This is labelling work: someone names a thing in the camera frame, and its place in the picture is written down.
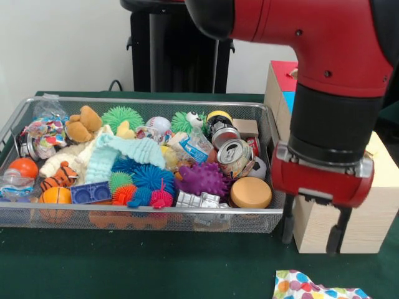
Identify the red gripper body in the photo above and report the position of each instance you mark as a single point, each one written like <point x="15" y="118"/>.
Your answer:
<point x="311" y="180"/>

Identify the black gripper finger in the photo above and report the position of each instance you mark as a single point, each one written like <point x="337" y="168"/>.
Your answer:
<point x="338" y="230"/>
<point x="288" y="218"/>

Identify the polka dot cloth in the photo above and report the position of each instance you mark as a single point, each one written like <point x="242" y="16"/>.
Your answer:
<point x="299" y="286"/>

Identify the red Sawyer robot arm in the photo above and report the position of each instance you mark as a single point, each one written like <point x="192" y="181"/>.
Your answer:
<point x="311" y="46"/>

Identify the wooden box with three holes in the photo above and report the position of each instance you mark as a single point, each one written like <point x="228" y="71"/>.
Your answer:
<point x="364" y="224"/>

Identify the shallow mesh bin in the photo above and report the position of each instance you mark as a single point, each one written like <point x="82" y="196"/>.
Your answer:
<point x="124" y="218"/>

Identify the orange round sponge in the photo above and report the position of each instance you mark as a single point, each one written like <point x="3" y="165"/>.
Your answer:
<point x="251" y="191"/>

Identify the crushed drink can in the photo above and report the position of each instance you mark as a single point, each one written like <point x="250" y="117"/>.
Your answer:
<point x="233" y="155"/>

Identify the purple spiky ball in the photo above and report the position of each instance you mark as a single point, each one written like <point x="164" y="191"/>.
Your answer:
<point x="202" y="179"/>

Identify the dark green side tablecloth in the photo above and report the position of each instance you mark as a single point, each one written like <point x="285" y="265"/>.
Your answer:
<point x="389" y="115"/>

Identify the blue spiky ball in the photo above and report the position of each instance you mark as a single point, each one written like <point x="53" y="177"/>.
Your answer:
<point x="152" y="177"/>

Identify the green spiky toy with eyes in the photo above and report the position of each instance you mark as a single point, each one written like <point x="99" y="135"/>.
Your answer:
<point x="182" y="123"/>

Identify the white baseball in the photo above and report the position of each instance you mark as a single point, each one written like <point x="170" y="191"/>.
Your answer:
<point x="159" y="124"/>

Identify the light blue knitted cloth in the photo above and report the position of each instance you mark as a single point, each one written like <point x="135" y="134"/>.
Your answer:
<point x="103" y="155"/>

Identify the green spiky ball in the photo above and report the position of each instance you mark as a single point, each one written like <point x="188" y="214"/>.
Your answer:
<point x="120" y="116"/>

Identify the brown teddy bear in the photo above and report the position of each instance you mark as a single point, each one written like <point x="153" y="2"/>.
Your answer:
<point x="82" y="124"/>

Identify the tiger plush toy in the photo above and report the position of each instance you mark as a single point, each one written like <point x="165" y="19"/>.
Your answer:
<point x="60" y="177"/>

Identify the small basketball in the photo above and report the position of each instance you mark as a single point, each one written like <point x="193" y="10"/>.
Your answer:
<point x="56" y="195"/>

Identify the orange ball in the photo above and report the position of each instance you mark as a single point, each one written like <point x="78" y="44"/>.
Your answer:
<point x="25" y="168"/>

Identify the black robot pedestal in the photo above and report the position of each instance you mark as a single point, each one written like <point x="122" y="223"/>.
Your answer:
<point x="174" y="56"/>

